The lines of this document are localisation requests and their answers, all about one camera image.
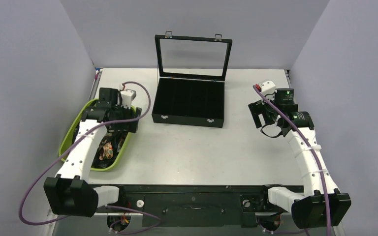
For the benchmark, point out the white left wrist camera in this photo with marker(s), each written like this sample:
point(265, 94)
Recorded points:
point(127, 97)

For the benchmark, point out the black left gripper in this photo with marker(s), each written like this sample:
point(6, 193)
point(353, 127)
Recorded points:
point(130, 126)

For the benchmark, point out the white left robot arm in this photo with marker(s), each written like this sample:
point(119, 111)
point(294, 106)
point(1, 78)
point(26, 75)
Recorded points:
point(81, 153)

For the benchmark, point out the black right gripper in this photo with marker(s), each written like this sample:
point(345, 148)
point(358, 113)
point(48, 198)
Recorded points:
point(257, 112)

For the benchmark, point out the green plastic bin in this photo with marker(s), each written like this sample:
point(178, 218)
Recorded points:
point(97, 165)

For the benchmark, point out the brown paisley tie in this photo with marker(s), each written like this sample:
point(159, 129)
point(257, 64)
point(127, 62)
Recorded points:
point(111, 145)

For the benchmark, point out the black display case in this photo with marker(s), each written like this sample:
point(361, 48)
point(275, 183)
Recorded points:
point(191, 79)

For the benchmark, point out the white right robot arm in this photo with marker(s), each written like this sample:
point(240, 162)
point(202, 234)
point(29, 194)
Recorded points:
point(322, 203)

